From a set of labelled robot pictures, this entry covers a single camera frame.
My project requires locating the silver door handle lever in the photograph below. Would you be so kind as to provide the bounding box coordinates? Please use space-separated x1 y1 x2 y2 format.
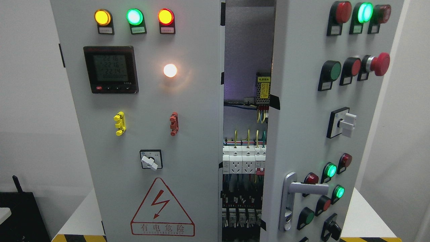
288 182 329 195

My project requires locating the grey cabinet door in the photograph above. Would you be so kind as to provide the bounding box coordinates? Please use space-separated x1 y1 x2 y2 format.
51 0 224 242
260 0 404 242

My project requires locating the red terminal connector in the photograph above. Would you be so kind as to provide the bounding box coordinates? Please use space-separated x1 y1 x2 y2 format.
170 112 179 136

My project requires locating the white socket module left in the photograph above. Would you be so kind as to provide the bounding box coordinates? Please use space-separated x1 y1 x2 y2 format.
229 146 243 174

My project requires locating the white socket module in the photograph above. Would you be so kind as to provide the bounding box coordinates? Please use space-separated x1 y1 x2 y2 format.
242 145 256 174
229 146 243 174

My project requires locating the white socket module right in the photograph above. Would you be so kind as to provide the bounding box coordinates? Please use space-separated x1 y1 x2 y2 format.
242 145 256 174

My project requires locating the white breaker module right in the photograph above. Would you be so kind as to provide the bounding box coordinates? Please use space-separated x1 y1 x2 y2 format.
255 145 266 175

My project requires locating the metal power supply unit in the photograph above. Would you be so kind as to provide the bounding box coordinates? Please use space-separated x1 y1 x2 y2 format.
255 72 271 105

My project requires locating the white lit indicator lamp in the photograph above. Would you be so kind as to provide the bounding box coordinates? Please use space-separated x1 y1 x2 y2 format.
163 64 178 78

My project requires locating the yellow terminal connector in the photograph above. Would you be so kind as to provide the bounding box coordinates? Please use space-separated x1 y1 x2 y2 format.
113 111 126 136

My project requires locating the row of lower circuit breakers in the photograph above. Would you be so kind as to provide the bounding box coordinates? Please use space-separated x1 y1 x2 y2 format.
221 208 262 228

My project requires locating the red electrical hazard sign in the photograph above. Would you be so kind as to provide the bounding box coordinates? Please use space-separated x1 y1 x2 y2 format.
130 177 195 237

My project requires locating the dark red indicator middle left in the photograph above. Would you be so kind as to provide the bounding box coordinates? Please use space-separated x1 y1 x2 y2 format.
303 172 319 185

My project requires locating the dark red indicator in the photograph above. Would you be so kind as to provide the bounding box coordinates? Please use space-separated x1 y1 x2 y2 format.
327 1 352 36
303 172 319 185
337 153 353 174

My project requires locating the red lit indicator light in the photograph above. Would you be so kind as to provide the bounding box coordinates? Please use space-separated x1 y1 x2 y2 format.
158 8 176 34

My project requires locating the black digital power meter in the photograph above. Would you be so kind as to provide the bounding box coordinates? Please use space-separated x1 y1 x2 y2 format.
83 46 139 94

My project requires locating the green lit indicator middle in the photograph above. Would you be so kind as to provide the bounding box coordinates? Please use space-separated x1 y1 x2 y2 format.
321 162 337 184

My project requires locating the green lit indicator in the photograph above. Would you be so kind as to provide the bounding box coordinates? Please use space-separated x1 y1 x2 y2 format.
321 162 337 184
349 2 374 34

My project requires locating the green push button upper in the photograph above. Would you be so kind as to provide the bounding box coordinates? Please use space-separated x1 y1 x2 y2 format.
317 60 341 91

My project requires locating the green push button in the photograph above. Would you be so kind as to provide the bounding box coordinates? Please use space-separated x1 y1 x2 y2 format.
317 60 341 91
297 207 315 230

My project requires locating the green indicator light top left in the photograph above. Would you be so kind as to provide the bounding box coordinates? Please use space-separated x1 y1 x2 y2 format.
126 9 146 34

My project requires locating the green push button lower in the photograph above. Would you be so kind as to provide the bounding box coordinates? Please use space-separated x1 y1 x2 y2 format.
297 207 315 230

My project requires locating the red push button lower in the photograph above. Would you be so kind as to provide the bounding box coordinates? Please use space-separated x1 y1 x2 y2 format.
315 196 331 216

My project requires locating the red push button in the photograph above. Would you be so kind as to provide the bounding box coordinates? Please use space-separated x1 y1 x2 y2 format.
339 57 361 86
315 196 331 216

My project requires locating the dark red indicator middle right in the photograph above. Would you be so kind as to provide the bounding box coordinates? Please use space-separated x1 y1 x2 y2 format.
337 153 353 174

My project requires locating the green lit button lower right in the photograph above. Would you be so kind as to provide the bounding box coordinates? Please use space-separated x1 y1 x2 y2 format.
331 185 345 205

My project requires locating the red push button upper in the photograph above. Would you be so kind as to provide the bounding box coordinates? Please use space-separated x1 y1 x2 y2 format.
339 57 361 86

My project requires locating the yellow indicator light top left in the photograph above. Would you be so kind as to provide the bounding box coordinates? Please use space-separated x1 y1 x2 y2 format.
94 9 114 35

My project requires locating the dark red indicator top right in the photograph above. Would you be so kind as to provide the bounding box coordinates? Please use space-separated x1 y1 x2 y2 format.
327 1 352 36

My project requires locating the red emergency stop button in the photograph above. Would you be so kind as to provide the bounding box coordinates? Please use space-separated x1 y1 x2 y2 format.
357 52 390 81

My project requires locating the green lit indicator top right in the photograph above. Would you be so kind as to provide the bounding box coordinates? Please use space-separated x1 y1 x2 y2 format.
349 2 374 34

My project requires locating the dark buzzer unit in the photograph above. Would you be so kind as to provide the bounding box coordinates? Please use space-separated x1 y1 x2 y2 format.
367 4 391 34

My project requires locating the black box with antenna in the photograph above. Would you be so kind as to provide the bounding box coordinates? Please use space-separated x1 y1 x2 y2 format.
0 175 51 242

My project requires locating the blue wire bundle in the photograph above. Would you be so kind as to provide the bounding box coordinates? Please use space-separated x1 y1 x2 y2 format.
224 99 258 110

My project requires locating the white left rotary switch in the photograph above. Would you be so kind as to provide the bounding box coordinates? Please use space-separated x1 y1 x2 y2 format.
139 150 163 171

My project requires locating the silver handle lock plate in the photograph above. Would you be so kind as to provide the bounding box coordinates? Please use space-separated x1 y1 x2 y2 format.
278 172 297 232

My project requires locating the white upper rotary switch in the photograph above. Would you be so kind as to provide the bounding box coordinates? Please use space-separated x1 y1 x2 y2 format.
327 107 356 139

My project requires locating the black rotary knob switch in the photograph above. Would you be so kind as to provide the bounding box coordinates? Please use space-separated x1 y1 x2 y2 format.
321 213 342 242

